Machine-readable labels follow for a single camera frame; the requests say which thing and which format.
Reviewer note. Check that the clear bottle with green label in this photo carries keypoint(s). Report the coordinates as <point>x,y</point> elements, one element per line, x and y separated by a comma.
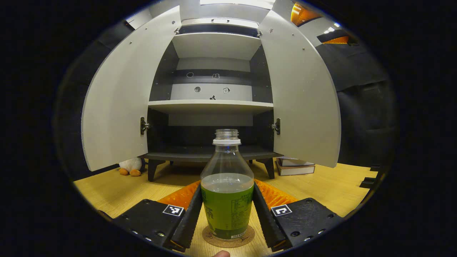
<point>226,207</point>

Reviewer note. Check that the white cabinet door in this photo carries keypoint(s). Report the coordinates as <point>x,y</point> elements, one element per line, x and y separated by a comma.
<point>117,100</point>
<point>303,100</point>

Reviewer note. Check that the small ceiling light panel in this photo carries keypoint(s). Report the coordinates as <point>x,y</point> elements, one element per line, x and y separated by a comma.
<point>334,29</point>

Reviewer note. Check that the black backdrop cloth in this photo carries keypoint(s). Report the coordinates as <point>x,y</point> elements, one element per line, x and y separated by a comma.
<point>364,117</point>

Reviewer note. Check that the round cork coaster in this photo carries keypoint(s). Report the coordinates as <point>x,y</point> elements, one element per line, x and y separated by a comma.
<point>228,244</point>

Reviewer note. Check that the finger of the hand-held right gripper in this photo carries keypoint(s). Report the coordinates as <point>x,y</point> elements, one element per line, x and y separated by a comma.
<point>303,14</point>
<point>339,37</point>

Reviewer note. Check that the large ceiling light panel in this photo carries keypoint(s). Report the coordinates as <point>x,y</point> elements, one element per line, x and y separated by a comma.
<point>235,3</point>

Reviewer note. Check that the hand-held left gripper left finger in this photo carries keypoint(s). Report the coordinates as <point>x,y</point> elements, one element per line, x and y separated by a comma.
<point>191,221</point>

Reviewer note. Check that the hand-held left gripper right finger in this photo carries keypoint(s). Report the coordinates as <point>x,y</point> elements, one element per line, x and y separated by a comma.
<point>266,221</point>

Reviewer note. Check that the penguin plush toy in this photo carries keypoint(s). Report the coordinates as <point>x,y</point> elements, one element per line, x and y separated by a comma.
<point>130,165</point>

